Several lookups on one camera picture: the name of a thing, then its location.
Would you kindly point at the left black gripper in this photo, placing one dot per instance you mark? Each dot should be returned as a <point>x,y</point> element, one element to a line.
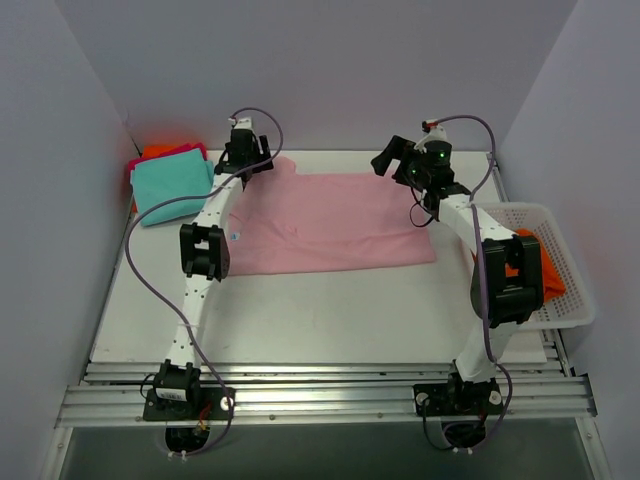
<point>263,150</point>

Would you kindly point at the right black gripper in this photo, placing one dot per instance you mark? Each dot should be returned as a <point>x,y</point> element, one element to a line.
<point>401,156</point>

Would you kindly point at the pink t shirt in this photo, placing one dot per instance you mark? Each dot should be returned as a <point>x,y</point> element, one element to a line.
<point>286,222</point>

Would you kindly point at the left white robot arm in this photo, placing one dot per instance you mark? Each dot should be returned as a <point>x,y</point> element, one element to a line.
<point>206,260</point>

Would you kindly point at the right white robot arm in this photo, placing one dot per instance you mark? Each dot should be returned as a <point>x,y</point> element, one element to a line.
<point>479,360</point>

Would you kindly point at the folded teal t shirt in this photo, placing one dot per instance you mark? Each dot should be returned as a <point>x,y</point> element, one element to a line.
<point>167,178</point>

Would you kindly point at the folded magenta t shirt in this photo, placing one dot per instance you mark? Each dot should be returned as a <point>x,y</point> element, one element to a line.
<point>188,147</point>

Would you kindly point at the folded orange t shirt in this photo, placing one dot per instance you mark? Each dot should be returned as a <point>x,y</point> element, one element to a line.
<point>152,152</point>

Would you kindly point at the orange t shirt in basket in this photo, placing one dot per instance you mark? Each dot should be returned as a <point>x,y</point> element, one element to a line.
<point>550,275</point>

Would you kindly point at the white plastic basket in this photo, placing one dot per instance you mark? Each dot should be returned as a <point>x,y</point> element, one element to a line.
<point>575,307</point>

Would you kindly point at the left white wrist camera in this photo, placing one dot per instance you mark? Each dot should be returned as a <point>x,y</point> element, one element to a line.
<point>244,123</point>

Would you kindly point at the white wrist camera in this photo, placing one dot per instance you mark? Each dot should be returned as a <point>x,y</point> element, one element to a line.
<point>432,131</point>
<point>244,123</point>

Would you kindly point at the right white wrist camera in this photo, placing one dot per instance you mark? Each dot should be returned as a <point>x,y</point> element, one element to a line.
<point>432,131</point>

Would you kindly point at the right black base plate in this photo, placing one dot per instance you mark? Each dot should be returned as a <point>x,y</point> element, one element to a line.
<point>435,400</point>

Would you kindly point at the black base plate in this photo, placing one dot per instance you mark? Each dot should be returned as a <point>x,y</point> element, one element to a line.
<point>172,405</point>
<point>435,400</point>

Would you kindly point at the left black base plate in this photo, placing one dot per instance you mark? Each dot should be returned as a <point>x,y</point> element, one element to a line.
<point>172,405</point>

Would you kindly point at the aluminium mounting rail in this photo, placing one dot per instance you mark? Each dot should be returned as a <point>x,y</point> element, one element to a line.
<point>108,394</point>

